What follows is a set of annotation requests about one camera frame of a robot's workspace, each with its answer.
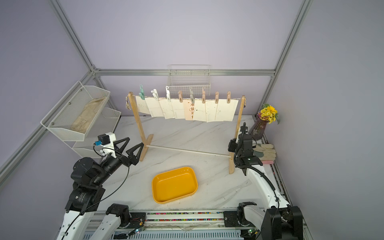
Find grey plastic clothespin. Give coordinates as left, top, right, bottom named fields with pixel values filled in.
left=190, top=87, right=195, bottom=104

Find white mesh shelf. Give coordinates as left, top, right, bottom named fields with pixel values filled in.
left=72, top=107, right=121, bottom=158
left=41, top=82, right=110, bottom=142

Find yellow plastic tray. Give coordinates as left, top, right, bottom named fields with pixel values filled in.
left=152, top=167, right=199, bottom=204

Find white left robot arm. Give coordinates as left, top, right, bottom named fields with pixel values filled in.
left=57, top=133, right=145, bottom=240

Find white plastic clothespin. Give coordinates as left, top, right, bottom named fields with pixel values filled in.
left=151, top=89, right=159, bottom=101

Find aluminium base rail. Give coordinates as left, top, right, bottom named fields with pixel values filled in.
left=56, top=209, right=310, bottom=240

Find beige cloth in shelf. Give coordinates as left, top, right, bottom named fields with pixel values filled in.
left=70, top=97, right=106, bottom=134

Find white mesh upper shelf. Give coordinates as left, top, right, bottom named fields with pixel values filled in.
left=41, top=82, right=110, bottom=142

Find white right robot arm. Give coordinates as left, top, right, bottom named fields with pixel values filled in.
left=228, top=124, right=304, bottom=240

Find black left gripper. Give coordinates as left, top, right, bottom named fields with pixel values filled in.
left=94, top=138, right=144, bottom=187

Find white wire wall basket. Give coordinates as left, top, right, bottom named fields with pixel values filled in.
left=167, top=65, right=211, bottom=99

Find pink wooden clothespin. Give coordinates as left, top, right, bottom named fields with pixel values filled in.
left=178, top=91, right=183, bottom=103

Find dark purple vase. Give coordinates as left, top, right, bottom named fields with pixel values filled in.
left=249, top=116, right=269, bottom=141

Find pink lettered postcard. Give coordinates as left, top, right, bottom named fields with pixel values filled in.
left=183, top=99, right=195, bottom=121

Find green plastic clothespin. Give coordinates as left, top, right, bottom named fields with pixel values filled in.
left=139, top=85, right=145, bottom=100

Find white mesh lower shelf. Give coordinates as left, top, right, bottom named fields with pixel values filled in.
left=72, top=107, right=121, bottom=158

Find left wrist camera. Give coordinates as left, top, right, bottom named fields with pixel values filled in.
left=93, top=132, right=117, bottom=158

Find white hooked clothespin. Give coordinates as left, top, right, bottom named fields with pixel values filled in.
left=166, top=86, right=172, bottom=102

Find aluminium cage frame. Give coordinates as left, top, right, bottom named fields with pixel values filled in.
left=1, top=1, right=313, bottom=189

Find wooden clothesline rack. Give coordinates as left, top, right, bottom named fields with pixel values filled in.
left=126, top=92, right=246, bottom=174

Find beige work gloves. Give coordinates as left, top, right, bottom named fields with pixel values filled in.
left=253, top=144, right=277, bottom=162

